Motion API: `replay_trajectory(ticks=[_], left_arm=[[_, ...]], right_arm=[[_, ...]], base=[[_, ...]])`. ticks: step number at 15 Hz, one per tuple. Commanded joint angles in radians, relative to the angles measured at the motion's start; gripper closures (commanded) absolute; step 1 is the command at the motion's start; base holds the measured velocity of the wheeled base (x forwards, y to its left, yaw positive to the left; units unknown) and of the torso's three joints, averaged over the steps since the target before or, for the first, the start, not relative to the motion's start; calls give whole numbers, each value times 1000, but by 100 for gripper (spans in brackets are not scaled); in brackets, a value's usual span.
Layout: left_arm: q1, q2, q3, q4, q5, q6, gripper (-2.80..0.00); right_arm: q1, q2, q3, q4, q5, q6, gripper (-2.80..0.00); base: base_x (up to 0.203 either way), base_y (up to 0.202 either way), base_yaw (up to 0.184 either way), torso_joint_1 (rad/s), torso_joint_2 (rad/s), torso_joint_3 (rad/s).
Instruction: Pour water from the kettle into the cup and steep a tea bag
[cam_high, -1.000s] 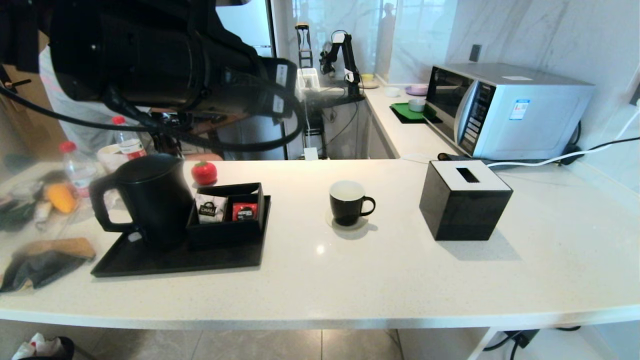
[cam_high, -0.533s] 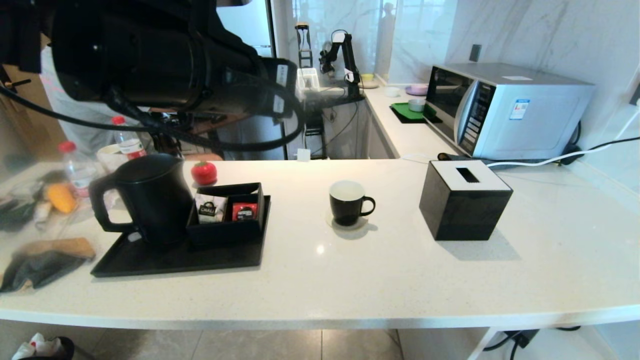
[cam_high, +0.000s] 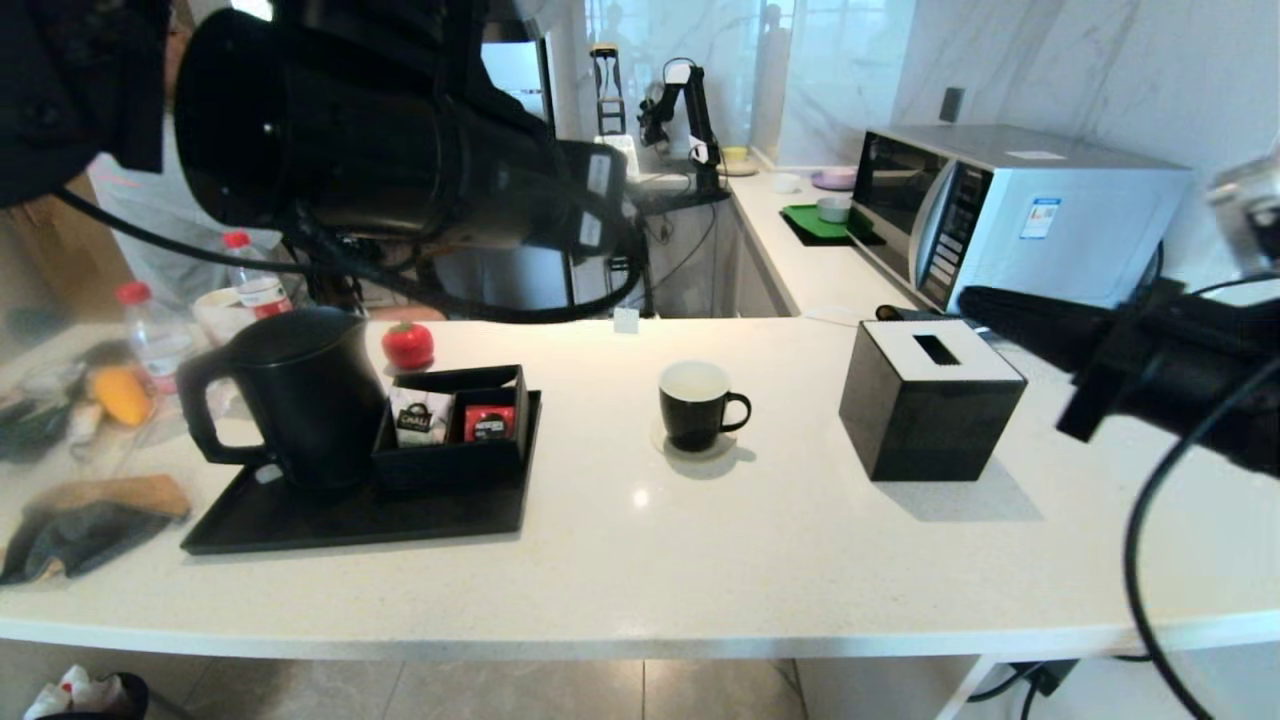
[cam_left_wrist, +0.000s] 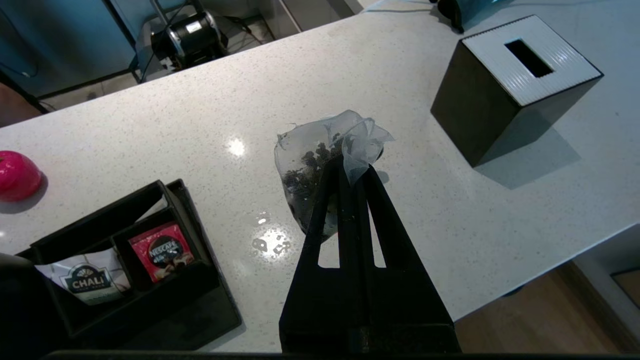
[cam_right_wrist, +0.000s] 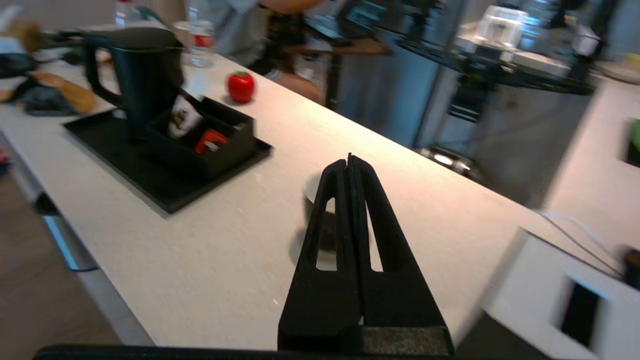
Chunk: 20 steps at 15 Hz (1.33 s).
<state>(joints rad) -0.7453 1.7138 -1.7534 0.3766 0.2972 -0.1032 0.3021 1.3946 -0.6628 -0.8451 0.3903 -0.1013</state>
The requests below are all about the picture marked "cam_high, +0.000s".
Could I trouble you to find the black electric kettle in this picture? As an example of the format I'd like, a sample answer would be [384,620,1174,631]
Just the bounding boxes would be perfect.
[176,307,389,491]

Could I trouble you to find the white paper cup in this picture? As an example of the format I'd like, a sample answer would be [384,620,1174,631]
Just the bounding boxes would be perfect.
[192,288,253,346]

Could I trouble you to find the white tea bag packet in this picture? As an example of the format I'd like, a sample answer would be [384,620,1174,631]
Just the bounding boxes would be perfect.
[389,388,457,448]

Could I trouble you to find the silver microwave oven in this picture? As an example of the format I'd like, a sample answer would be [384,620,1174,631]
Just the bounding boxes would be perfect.
[846,124,1211,323]

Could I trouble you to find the black tissue box white top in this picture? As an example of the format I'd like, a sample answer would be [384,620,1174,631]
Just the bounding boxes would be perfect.
[838,320,1028,483]

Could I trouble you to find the white base cabinet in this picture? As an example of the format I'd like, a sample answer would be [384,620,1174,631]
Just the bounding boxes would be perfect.
[735,200,801,319]

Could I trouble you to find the red tomato shaped ornament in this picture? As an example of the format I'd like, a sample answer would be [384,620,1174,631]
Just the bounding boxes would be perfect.
[381,320,437,373]

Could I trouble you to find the black mug white inside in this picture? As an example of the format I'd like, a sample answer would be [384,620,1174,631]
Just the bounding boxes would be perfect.
[658,360,752,453]

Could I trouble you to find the green tray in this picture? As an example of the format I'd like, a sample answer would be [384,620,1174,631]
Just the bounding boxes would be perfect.
[780,205,881,249]

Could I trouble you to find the round clear coaster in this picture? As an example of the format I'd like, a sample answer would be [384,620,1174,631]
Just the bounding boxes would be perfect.
[651,420,739,463]

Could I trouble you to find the red coffee sachet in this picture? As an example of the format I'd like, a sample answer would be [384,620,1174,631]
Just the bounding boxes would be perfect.
[464,405,517,444]

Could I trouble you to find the clear water bottle red cap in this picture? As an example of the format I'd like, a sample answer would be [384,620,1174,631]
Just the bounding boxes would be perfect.
[222,230,297,321]
[115,281,201,401]

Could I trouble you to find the black compartment sachet box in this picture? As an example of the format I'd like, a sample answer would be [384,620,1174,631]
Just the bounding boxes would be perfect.
[373,365,531,493]

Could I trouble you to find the black serving tray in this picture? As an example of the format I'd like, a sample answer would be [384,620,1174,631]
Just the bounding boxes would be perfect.
[180,390,543,556]

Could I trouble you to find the orange yellow item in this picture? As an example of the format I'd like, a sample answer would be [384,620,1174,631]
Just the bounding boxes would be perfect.
[90,366,156,429]

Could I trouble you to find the brown cork pad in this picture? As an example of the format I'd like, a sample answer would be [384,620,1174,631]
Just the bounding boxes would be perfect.
[40,474,193,521]

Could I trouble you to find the dark blurred pouch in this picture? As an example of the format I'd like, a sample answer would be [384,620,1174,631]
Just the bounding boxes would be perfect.
[0,400,76,466]

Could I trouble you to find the black cloth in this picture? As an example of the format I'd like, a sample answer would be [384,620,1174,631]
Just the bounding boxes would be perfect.
[0,500,181,586]

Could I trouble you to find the black waste bin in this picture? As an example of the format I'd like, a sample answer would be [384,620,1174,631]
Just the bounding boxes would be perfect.
[22,672,151,720]

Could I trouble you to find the white crumpled paper waste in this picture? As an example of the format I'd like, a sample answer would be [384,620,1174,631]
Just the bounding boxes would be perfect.
[25,665,126,720]

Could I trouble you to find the black clamp frame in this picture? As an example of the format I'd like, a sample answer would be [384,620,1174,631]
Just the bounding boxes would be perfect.
[590,42,628,138]

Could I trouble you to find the black power cable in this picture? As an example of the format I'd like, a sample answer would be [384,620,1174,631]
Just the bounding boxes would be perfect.
[1120,242,1280,319]

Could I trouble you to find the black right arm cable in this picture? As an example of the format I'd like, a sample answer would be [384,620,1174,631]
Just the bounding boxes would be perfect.
[1123,355,1280,720]

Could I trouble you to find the black plug and cables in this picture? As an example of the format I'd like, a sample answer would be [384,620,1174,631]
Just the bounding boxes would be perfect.
[965,652,1166,720]

